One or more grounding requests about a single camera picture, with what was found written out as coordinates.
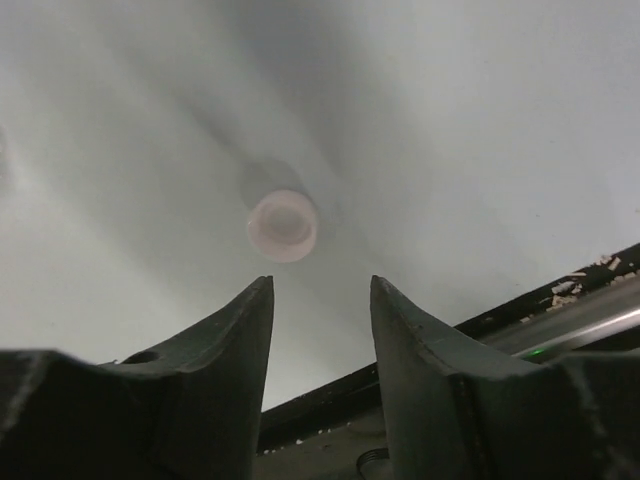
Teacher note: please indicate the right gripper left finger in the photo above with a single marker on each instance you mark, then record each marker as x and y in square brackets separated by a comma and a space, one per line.
[186, 408]

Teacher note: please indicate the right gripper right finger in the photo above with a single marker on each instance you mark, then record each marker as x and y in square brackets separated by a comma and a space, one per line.
[457, 409]

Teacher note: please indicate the white bottle cap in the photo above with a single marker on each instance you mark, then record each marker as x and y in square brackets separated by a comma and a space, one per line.
[283, 226]

